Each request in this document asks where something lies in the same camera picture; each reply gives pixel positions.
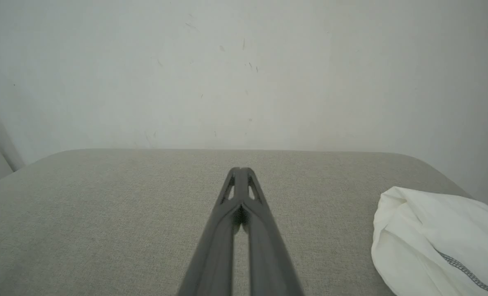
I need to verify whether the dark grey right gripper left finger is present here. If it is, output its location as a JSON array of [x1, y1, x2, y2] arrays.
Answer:
[[177, 167, 242, 296]]

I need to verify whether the white garment with grey stitching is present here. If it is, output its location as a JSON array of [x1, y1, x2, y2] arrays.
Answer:
[[371, 186, 488, 296]]

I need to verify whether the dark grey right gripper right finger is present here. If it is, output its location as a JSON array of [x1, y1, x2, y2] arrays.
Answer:
[[241, 167, 305, 296]]

